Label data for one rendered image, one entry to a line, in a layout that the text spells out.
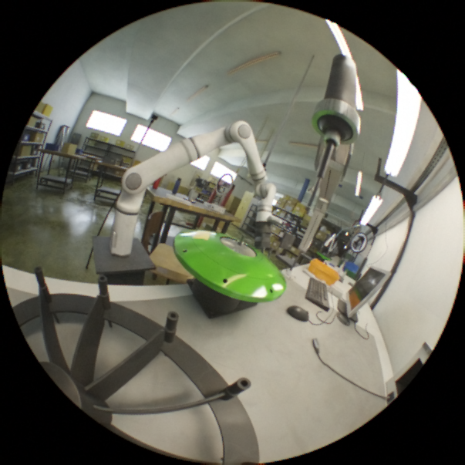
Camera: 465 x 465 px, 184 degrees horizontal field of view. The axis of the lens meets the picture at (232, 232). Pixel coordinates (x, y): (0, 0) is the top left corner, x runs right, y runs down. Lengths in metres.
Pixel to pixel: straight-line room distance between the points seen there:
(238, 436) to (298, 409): 0.19
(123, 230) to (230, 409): 0.54
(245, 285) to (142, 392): 0.26
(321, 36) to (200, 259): 3.25
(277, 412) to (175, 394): 0.18
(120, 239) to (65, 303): 0.36
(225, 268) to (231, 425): 0.25
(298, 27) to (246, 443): 3.42
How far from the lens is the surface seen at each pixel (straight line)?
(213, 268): 0.25
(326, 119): 0.16
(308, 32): 3.20
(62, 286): 0.40
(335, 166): 0.27
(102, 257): 0.59
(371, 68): 3.31
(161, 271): 1.03
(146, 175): 0.49
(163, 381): 0.28
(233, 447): 0.22
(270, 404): 0.34
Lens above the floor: 1.19
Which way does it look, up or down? 12 degrees down
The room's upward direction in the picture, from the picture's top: 25 degrees clockwise
